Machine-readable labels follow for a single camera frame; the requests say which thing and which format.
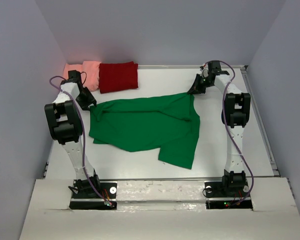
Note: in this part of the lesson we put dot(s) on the folded red t shirt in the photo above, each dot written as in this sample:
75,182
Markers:
115,77

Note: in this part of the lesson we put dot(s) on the green t shirt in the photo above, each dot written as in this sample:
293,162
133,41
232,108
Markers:
169,123

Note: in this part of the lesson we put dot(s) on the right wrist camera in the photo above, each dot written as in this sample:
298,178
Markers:
204,71

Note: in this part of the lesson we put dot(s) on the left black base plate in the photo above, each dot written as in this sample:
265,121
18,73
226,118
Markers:
89,200

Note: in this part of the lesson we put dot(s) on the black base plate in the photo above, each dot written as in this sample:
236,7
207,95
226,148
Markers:
219,198
89,200

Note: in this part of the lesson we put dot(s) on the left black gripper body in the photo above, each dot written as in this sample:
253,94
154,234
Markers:
85,98

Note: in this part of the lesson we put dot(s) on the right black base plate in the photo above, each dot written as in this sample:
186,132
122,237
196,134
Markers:
219,198

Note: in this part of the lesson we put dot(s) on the folded pink t shirt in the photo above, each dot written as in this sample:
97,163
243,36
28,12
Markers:
91,68

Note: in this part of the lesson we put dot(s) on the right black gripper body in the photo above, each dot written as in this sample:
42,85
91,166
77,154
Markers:
201,83

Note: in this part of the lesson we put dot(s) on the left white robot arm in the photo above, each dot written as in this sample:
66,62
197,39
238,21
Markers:
66,126

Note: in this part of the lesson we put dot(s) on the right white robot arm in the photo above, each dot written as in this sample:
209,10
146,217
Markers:
235,115

